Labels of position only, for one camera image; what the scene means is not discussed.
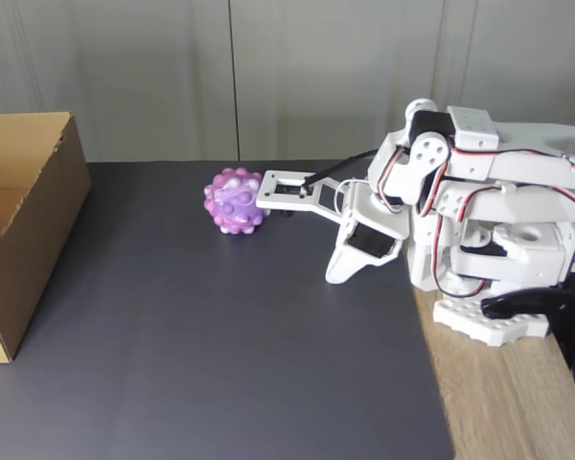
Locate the thin white wire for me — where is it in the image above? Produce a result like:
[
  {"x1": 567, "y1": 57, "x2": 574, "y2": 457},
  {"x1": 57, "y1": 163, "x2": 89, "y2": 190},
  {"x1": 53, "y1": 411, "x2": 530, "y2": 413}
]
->
[{"x1": 333, "y1": 178, "x2": 366, "y2": 215}]

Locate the black table clamp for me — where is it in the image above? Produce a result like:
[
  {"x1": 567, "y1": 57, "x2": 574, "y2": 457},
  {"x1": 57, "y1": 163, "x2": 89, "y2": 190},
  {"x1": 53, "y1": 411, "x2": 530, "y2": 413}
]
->
[{"x1": 480, "y1": 286, "x2": 575, "y2": 370}]

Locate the purple pink bumpy ball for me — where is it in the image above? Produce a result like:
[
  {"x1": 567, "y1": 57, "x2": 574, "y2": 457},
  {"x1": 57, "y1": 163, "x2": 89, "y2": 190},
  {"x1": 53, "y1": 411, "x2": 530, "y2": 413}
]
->
[{"x1": 202, "y1": 167, "x2": 269, "y2": 236}]

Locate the brown cardboard box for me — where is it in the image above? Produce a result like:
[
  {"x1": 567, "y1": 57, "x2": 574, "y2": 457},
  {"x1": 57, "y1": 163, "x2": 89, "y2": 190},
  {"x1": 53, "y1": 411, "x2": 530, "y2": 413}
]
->
[{"x1": 0, "y1": 111, "x2": 92, "y2": 364}]

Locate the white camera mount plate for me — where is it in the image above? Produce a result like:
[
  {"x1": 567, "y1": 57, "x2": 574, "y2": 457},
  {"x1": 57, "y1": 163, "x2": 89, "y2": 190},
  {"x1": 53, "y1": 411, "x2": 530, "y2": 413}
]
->
[{"x1": 256, "y1": 170, "x2": 354, "y2": 226}]

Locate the black camera cable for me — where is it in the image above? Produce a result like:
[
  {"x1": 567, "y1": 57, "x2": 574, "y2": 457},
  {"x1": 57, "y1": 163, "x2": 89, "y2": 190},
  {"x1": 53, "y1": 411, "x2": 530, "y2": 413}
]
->
[{"x1": 300, "y1": 149, "x2": 380, "y2": 189}]

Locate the dark grey mat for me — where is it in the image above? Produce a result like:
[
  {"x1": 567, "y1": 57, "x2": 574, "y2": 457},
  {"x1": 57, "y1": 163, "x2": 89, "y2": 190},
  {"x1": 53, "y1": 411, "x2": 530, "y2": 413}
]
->
[{"x1": 0, "y1": 160, "x2": 456, "y2": 460}]

